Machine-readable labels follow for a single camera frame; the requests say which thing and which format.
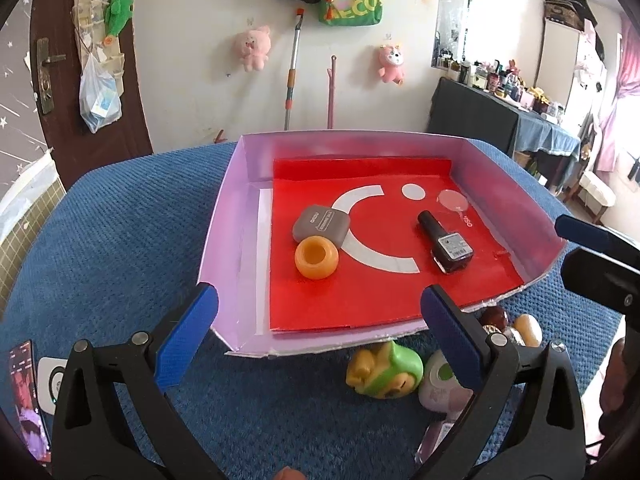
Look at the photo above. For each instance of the green yellow dinosaur toy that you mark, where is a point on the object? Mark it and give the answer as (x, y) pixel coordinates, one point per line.
(385, 371)

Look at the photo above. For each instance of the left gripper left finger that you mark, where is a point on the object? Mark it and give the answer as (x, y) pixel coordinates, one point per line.
(91, 435)

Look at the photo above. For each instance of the green plush on door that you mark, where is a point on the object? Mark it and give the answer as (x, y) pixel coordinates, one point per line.
(116, 16)

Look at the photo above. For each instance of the pink curtain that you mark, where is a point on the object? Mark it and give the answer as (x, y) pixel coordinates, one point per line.
(620, 124)

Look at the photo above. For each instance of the brown wooden door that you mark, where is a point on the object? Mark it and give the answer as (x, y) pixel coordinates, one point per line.
(74, 149)

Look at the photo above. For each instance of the clear plastic round lid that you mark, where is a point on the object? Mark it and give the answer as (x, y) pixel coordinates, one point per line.
(453, 201)

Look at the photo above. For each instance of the door handle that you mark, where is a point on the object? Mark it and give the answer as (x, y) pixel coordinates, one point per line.
(44, 61)

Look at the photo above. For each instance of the plastic bag on door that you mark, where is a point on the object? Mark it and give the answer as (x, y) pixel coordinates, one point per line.
(99, 101)

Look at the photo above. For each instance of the beige hanging organizer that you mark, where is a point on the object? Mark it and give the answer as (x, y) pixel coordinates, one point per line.
(88, 17)

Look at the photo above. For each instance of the orange dome cup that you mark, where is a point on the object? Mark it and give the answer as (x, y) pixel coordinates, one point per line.
(529, 329)

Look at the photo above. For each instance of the pink plush right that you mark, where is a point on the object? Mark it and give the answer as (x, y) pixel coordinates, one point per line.
(391, 65)

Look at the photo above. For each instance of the red paper liner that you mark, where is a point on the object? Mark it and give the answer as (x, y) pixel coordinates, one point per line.
(386, 258)

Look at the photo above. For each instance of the mop handle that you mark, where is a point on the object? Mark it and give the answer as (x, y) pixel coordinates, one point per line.
(290, 83)

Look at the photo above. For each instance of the pink plush left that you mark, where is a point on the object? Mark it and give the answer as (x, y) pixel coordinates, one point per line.
(253, 47)

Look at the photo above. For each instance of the side table blue cloth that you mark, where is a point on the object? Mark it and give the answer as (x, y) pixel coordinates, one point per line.
(458, 110)

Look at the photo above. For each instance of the pink stick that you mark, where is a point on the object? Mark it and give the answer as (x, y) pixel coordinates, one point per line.
(331, 93)

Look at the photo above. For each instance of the dark nail polish bottle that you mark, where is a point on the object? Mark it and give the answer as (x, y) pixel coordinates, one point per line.
(449, 249)

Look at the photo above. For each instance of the purple nail polish bottle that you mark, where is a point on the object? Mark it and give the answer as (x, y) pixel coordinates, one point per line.
(435, 433)

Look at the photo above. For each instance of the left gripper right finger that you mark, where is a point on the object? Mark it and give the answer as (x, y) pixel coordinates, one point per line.
(546, 437)

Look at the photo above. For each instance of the pink round device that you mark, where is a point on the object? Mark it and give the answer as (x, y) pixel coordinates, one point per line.
(440, 391)

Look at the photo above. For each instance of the white cabinet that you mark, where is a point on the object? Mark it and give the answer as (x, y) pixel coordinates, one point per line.
(569, 67)

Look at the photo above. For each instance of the white power bank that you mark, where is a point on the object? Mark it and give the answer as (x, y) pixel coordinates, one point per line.
(50, 373)

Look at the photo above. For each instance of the pink cardboard tray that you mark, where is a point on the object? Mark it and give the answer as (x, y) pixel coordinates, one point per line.
(236, 257)

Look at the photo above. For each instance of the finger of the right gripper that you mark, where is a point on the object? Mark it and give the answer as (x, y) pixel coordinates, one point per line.
(586, 235)
(603, 280)

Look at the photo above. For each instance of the smartphone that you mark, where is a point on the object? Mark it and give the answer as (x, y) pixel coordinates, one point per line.
(23, 382)

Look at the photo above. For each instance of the grey pebble case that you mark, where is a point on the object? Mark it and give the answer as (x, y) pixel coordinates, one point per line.
(327, 222)

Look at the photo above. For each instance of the orange ring cup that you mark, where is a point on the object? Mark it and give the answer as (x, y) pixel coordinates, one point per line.
(316, 257)

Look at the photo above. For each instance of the person's hand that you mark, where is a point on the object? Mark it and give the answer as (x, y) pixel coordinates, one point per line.
(619, 397)

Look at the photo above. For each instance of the pink plush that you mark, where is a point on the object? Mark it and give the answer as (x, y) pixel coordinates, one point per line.
(253, 47)
(391, 65)

